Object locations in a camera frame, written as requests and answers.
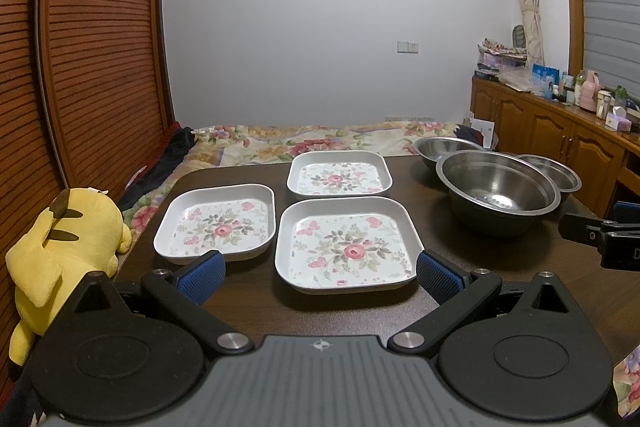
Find small steel bowl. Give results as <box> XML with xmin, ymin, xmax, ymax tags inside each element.
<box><xmin>518</xmin><ymin>154</ymin><xmax>582</xmax><ymax>202</ymax></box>

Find floral tray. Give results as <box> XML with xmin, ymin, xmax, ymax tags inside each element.
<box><xmin>274</xmin><ymin>196</ymin><xmax>424</xmax><ymax>295</ymax></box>
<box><xmin>153</xmin><ymin>183</ymin><xmax>277</xmax><ymax>265</ymax></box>
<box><xmin>286</xmin><ymin>150</ymin><xmax>393</xmax><ymax>199</ymax></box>

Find large steel bowl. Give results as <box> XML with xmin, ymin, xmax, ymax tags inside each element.
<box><xmin>436</xmin><ymin>150</ymin><xmax>561</xmax><ymax>233</ymax></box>

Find steel bowl back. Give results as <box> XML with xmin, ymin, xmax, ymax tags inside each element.
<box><xmin>413</xmin><ymin>136</ymin><xmax>484</xmax><ymax>172</ymax></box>

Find floral tray back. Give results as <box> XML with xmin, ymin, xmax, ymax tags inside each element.
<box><xmin>286</xmin><ymin>150</ymin><xmax>393</xmax><ymax>199</ymax></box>

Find wooden sideboard cabinet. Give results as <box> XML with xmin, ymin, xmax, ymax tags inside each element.
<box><xmin>470</xmin><ymin>77</ymin><xmax>639</xmax><ymax>218</ymax></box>

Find pink tissue box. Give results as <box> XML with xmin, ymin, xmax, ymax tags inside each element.
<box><xmin>605</xmin><ymin>106</ymin><xmax>632</xmax><ymax>132</ymax></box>

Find dark clothes on bed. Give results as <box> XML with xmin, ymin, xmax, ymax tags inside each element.
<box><xmin>117</xmin><ymin>122</ymin><xmax>196</xmax><ymax>211</ymax></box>

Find yellow pikachu plush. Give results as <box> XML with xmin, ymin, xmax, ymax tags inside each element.
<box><xmin>6</xmin><ymin>187</ymin><xmax>132</xmax><ymax>366</ymax></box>

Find pink bottle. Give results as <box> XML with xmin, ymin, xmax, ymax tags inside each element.
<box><xmin>578</xmin><ymin>69</ymin><xmax>600</xmax><ymax>113</ymax></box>

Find white paper box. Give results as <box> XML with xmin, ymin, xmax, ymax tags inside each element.
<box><xmin>471</xmin><ymin>118</ymin><xmax>496</xmax><ymax>150</ymax></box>

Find floral bed quilt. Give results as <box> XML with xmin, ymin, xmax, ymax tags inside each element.
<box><xmin>122</xmin><ymin>120</ymin><xmax>461</xmax><ymax>239</ymax></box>

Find blue box on sideboard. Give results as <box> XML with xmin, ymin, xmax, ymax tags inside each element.
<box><xmin>530</xmin><ymin>64</ymin><xmax>560</xmax><ymax>100</ymax></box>

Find pile of folded fabrics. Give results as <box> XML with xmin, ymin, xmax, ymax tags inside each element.
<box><xmin>475</xmin><ymin>38</ymin><xmax>528</xmax><ymax>79</ymax></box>

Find white wall switch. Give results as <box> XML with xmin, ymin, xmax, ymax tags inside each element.
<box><xmin>396</xmin><ymin>41</ymin><xmax>420</xmax><ymax>54</ymax></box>

